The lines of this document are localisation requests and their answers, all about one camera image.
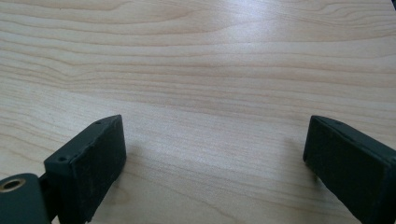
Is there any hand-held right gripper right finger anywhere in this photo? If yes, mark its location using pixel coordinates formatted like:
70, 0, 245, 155
303, 115, 396, 224

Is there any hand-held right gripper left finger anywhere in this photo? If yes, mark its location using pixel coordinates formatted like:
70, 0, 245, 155
44, 114, 127, 224

